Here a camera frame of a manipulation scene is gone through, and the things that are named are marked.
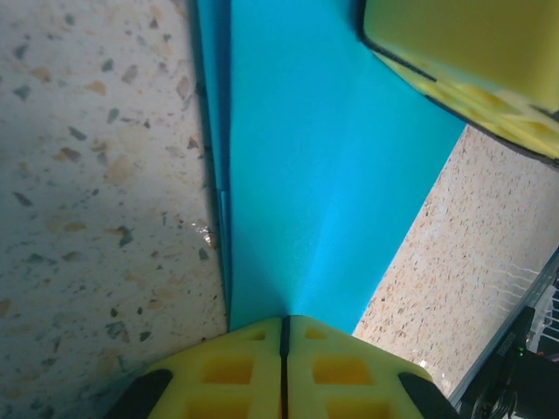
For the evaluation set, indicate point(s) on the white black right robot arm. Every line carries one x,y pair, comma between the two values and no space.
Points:
533,379

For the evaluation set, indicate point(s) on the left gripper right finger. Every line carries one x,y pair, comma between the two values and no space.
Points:
384,371

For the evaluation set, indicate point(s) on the aluminium mounting rail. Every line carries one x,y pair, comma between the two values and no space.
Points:
537,288

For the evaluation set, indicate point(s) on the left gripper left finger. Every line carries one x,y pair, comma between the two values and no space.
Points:
266,349

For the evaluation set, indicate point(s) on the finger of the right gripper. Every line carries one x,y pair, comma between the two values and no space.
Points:
471,39

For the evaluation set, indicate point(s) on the blue paper sheet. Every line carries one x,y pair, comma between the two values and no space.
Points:
305,153

